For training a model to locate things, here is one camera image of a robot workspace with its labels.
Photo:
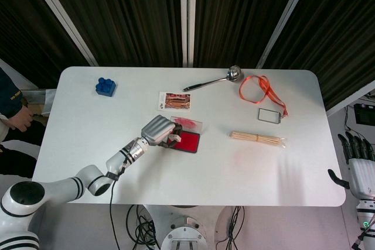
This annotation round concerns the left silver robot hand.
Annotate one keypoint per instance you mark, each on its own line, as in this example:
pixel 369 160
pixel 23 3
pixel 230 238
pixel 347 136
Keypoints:
pixel 156 130

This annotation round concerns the bystander bare hand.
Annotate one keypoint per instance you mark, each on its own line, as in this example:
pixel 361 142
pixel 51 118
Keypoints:
pixel 19 119

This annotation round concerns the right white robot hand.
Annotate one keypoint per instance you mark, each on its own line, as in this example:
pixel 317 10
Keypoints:
pixel 361 174

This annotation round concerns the white and red stamp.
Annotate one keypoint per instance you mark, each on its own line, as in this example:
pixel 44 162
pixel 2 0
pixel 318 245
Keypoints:
pixel 175 137

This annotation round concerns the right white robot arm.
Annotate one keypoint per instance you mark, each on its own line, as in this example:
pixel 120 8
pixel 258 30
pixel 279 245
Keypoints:
pixel 366 217

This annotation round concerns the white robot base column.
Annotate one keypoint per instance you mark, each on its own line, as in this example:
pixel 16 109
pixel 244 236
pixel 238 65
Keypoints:
pixel 184 229

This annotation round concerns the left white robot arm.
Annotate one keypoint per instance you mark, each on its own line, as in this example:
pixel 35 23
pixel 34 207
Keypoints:
pixel 58 188

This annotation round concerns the red ink pad clear lid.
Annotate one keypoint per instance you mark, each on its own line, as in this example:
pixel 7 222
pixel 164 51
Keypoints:
pixel 189 143

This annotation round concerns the printed postcard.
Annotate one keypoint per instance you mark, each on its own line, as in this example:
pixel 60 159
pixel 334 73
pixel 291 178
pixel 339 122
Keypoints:
pixel 177 101

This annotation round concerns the black electronic device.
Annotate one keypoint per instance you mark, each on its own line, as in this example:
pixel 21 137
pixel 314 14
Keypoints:
pixel 363 113

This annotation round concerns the blue toy building brick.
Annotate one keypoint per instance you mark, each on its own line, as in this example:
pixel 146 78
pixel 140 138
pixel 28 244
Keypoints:
pixel 105 87

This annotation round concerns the bagged wooden stick bundle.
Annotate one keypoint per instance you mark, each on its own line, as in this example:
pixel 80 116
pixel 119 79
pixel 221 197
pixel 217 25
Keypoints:
pixel 255 138

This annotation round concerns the clear badge holder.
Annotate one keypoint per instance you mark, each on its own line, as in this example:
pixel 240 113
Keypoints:
pixel 269 115

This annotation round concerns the dark pleated curtain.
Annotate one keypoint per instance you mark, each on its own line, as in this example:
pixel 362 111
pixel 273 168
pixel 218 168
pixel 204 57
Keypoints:
pixel 132 13

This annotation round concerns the white slanted frame post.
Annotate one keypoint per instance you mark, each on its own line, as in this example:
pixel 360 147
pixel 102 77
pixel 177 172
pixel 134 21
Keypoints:
pixel 64 18
pixel 285 15

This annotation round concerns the white upright frame post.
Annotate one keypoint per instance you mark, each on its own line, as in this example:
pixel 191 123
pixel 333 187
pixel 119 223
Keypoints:
pixel 188 15

